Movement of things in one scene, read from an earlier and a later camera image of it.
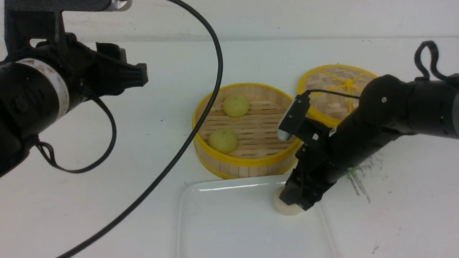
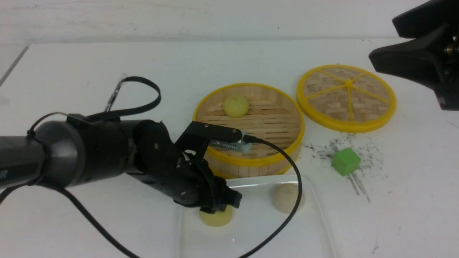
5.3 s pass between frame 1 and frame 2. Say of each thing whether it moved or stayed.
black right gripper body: moved
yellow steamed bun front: moved
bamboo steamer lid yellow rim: stayed
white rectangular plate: stayed
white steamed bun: stayed
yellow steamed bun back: stayed
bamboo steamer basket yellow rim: stayed
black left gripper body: moved
